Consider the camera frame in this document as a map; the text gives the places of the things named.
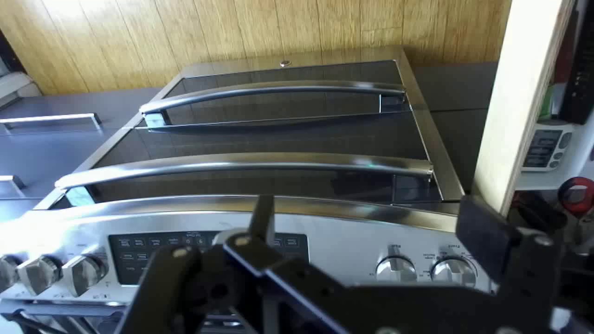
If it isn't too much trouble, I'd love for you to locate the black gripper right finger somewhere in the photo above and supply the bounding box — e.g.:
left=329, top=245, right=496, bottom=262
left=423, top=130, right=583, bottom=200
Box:
left=458, top=195, right=566, bottom=334

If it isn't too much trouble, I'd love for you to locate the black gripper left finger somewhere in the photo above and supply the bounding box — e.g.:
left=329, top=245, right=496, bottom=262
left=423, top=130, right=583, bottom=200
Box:
left=117, top=243, right=217, bottom=334

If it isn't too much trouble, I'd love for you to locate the silver stove knob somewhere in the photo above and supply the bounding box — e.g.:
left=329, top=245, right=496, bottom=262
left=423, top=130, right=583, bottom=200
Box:
left=61, top=251, right=111, bottom=297
left=373, top=252, right=418, bottom=286
left=17, top=254, right=63, bottom=297
left=429, top=254, right=477, bottom=288
left=0, top=252, right=24, bottom=293

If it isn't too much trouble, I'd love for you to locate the red round utensil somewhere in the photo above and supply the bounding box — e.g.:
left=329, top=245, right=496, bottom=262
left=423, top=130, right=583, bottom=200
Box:
left=555, top=174, right=594, bottom=219

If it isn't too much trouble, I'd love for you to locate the grey device with buttons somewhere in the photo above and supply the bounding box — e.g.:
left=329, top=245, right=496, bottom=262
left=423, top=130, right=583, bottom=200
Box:
left=516, top=121, right=575, bottom=191

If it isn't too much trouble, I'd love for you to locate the dark drawer cabinet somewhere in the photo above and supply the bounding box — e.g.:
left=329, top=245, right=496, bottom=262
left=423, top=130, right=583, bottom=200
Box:
left=0, top=89, right=161, bottom=219

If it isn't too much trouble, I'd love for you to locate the dark under-counter cabinet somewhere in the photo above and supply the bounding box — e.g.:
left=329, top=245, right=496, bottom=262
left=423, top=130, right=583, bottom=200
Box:
left=410, top=61, right=499, bottom=191

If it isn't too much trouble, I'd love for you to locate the stainless steel range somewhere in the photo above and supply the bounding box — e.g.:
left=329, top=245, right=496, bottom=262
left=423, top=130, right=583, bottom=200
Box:
left=0, top=48, right=497, bottom=334

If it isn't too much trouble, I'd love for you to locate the open cutlery drawer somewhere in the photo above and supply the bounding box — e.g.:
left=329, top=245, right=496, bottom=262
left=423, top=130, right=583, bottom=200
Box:
left=471, top=0, right=594, bottom=334

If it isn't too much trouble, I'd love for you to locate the long oven door handle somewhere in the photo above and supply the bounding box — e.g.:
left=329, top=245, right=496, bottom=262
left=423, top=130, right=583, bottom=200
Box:
left=54, top=150, right=438, bottom=193

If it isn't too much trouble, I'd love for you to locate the steel drawer handle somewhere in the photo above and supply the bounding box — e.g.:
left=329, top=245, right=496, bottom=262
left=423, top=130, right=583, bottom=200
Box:
left=0, top=111, right=104, bottom=137
left=0, top=174, right=28, bottom=199

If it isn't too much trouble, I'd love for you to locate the short oven drawer handle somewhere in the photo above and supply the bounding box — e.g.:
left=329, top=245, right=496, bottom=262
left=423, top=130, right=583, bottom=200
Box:
left=137, top=80, right=410, bottom=132

